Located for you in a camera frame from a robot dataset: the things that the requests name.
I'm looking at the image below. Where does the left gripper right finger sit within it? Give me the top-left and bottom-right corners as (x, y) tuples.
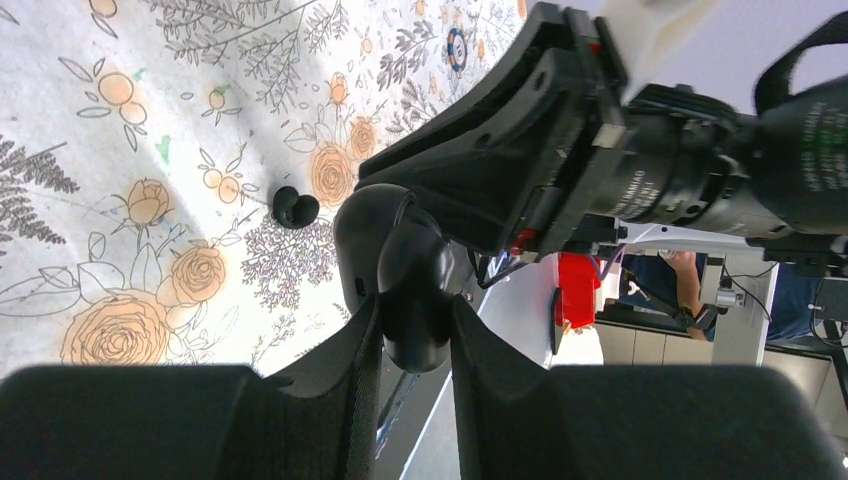
(451, 298), (847, 479)

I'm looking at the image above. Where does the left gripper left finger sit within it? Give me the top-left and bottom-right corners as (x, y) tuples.
(1, 298), (381, 479)

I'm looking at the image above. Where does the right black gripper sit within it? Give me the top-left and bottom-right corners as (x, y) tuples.
(357, 5), (630, 256)

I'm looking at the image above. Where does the black earbud charging case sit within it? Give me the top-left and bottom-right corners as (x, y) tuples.
(334, 184), (454, 374)

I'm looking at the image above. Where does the black earbud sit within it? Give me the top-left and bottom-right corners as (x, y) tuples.
(271, 186), (320, 230)

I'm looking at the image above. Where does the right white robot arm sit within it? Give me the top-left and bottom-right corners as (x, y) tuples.
(349, 3), (847, 277)

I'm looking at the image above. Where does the red object background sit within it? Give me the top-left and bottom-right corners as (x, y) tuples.
(554, 253), (601, 330)

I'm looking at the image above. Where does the person in background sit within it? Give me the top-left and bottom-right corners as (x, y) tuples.
(621, 251), (822, 342)

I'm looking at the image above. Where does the floral table mat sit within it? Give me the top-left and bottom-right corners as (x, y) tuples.
(1, 1), (528, 375)

